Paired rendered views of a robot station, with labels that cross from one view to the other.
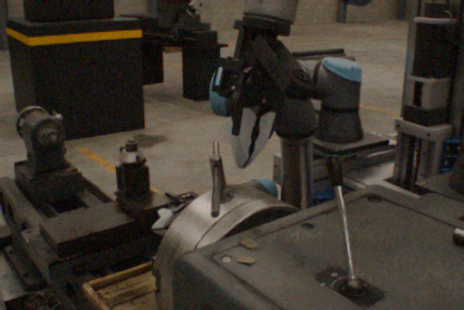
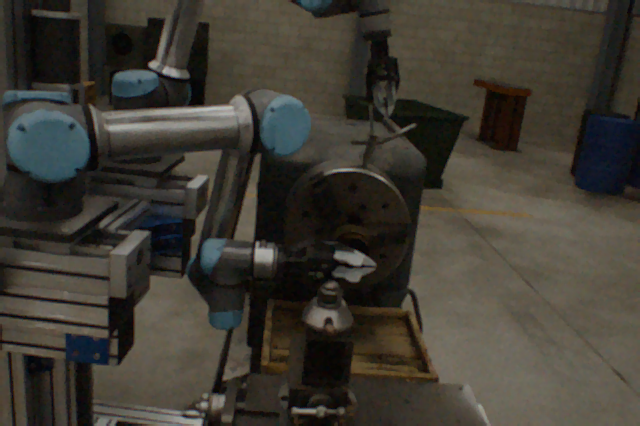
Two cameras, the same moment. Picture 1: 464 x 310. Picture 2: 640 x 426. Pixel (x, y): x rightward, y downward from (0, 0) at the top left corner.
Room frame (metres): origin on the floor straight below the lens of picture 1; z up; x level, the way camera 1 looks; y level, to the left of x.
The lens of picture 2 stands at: (2.07, 0.71, 1.54)
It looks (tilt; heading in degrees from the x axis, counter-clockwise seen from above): 17 degrees down; 214
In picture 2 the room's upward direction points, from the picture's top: 6 degrees clockwise
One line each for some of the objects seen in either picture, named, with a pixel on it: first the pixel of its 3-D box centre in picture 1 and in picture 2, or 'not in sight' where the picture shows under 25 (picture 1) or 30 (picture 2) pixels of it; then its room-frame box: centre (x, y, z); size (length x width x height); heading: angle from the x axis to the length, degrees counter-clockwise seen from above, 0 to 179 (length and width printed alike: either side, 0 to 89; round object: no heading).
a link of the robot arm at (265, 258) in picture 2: not in sight; (266, 259); (1.17, 0.00, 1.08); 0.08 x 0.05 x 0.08; 37
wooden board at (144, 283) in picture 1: (175, 295); (344, 341); (1.04, 0.14, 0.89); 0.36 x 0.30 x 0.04; 127
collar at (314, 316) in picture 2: (131, 154); (328, 311); (1.37, 0.29, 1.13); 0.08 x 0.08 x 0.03
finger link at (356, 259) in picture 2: (166, 215); (355, 261); (1.06, 0.15, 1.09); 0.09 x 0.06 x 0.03; 127
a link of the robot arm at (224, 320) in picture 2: not in sight; (224, 297); (1.21, -0.07, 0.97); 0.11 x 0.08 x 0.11; 65
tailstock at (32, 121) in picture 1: (44, 149); not in sight; (1.80, 0.72, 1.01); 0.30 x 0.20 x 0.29; 37
